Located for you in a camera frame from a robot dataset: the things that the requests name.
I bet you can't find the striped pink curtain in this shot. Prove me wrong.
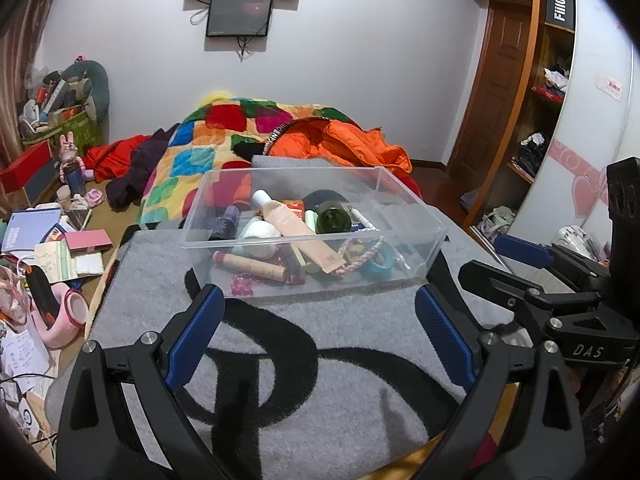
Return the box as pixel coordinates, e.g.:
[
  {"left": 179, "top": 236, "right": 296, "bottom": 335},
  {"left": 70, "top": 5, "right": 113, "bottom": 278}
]
[{"left": 0, "top": 0, "right": 56, "bottom": 171}]

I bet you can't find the pink braided cord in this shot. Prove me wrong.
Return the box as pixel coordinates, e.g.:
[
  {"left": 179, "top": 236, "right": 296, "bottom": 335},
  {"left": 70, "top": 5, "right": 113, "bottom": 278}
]
[{"left": 334, "top": 237, "right": 386, "bottom": 276}]

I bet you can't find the dark purple garment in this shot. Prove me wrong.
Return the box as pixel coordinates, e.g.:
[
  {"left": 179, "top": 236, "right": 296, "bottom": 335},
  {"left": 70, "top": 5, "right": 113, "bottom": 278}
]
[{"left": 106, "top": 127, "right": 178, "bottom": 208}]

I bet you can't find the colourful patchwork quilt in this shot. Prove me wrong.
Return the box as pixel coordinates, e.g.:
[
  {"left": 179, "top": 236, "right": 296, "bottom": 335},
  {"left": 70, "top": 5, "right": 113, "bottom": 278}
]
[{"left": 139, "top": 91, "right": 361, "bottom": 226}]

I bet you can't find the beige tube with cord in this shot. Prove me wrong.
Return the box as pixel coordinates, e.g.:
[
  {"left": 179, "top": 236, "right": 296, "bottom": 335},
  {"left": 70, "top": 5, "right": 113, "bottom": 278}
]
[{"left": 212, "top": 251, "right": 291, "bottom": 281}]

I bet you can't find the eraser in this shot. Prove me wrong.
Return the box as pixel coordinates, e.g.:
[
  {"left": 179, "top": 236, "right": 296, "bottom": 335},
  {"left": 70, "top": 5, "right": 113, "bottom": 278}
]
[{"left": 285, "top": 242, "right": 307, "bottom": 283}]

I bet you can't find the white wardrobe sliding door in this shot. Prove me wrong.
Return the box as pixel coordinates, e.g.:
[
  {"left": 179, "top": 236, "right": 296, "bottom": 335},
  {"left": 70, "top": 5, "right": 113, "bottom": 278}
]
[{"left": 492, "top": 0, "right": 640, "bottom": 261}]

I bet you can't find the clear plastic storage box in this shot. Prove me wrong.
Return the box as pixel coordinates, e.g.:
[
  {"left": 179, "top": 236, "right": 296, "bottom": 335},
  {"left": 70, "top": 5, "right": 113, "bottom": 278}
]
[{"left": 180, "top": 167, "right": 449, "bottom": 297}]

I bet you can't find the purple bottle with black cap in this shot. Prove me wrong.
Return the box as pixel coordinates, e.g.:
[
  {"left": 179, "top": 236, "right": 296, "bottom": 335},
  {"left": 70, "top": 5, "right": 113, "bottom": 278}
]
[{"left": 208, "top": 205, "right": 241, "bottom": 241}]

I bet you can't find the cream paper booklet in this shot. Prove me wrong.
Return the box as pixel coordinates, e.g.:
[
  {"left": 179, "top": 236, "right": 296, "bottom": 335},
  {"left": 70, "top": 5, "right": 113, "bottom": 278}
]
[{"left": 34, "top": 241, "right": 78, "bottom": 283}]

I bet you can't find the teal tape roll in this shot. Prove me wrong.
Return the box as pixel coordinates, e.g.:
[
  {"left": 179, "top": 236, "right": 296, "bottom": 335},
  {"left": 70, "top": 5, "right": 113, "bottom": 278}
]
[{"left": 361, "top": 242, "right": 397, "bottom": 277}]

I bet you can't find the white bag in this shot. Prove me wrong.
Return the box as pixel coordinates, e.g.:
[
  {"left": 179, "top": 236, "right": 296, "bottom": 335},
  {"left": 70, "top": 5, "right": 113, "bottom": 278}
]
[{"left": 480, "top": 207, "right": 516, "bottom": 236}]

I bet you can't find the green cardboard box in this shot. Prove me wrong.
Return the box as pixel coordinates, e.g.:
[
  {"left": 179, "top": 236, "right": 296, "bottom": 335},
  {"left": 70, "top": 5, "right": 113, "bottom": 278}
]
[{"left": 22, "top": 110, "right": 101, "bottom": 149}]

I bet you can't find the peach tube with white cap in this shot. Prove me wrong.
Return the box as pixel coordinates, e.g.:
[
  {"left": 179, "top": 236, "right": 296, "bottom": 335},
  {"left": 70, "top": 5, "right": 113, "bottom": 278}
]
[{"left": 251, "top": 189, "right": 346, "bottom": 275}]

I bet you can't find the dark green glass bottle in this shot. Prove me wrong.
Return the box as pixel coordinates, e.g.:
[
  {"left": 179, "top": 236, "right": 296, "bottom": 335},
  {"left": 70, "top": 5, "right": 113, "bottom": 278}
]
[{"left": 316, "top": 201, "right": 352, "bottom": 234}]

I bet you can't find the white suitcase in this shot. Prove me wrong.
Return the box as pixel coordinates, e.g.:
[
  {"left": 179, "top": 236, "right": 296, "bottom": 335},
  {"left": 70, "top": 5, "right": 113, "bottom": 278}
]
[{"left": 552, "top": 225, "right": 609, "bottom": 262}]

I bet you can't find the navy blue bottle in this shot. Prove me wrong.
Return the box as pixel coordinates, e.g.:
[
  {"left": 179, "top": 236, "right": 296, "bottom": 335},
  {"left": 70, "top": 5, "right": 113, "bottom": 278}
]
[{"left": 65, "top": 162, "right": 87, "bottom": 196}]

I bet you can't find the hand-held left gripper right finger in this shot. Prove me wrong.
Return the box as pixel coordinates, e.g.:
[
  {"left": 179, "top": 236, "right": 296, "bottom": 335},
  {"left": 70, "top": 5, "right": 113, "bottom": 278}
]
[{"left": 415, "top": 285, "right": 585, "bottom": 480}]

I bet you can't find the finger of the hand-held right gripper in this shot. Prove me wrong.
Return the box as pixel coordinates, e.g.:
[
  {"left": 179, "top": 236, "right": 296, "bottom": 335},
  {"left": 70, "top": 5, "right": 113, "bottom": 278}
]
[
  {"left": 494, "top": 234, "right": 613, "bottom": 293},
  {"left": 459, "top": 261, "right": 606, "bottom": 331}
]

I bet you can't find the grey blanket with black pattern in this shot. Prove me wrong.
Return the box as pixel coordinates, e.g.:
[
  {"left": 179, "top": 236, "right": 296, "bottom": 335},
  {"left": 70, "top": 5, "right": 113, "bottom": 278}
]
[{"left": 45, "top": 155, "right": 506, "bottom": 480}]

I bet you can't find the pink notebook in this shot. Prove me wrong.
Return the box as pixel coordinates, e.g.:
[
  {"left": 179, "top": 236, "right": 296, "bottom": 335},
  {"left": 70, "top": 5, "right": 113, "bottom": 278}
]
[{"left": 64, "top": 230, "right": 112, "bottom": 251}]

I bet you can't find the orange down jacket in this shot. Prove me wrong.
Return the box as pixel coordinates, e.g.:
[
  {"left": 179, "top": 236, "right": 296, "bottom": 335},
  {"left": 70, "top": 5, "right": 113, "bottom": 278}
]
[{"left": 265, "top": 116, "right": 413, "bottom": 181}]

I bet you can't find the black handheld device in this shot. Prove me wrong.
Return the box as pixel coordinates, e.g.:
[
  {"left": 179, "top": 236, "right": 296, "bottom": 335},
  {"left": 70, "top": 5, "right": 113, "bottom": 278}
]
[{"left": 27, "top": 265, "right": 59, "bottom": 314}]

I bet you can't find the red jacket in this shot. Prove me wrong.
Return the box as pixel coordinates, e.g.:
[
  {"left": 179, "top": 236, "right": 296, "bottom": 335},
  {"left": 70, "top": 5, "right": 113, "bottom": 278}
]
[{"left": 82, "top": 135, "right": 151, "bottom": 183}]

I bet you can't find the black printed sign box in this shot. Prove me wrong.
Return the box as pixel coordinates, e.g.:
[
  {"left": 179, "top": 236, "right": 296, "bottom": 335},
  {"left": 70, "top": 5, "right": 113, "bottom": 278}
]
[{"left": 545, "top": 0, "right": 574, "bottom": 26}]

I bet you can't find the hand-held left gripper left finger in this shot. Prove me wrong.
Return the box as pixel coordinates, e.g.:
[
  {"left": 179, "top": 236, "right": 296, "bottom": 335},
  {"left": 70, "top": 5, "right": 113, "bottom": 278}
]
[{"left": 55, "top": 284, "right": 226, "bottom": 480}]

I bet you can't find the brown wooden door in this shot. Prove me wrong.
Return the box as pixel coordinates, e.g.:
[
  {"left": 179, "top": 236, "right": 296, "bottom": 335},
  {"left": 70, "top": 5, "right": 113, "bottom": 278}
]
[{"left": 447, "top": 2, "right": 536, "bottom": 181}]

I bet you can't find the small black wall monitor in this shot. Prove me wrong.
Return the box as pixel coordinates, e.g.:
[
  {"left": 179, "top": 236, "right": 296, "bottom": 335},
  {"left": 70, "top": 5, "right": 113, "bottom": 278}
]
[{"left": 206, "top": 0, "right": 274, "bottom": 38}]

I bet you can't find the red box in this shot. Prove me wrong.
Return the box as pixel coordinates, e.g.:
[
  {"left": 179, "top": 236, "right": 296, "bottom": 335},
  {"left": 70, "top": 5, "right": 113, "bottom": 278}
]
[{"left": 0, "top": 141, "right": 53, "bottom": 189}]

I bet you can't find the pink round holder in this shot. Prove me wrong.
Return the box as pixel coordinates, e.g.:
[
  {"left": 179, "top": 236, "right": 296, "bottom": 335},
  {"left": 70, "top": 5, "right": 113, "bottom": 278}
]
[{"left": 30, "top": 282, "right": 90, "bottom": 348}]

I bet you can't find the light blue book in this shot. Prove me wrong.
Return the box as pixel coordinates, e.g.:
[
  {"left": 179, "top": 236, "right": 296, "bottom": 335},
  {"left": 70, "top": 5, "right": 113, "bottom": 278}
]
[{"left": 0, "top": 208, "right": 63, "bottom": 253}]

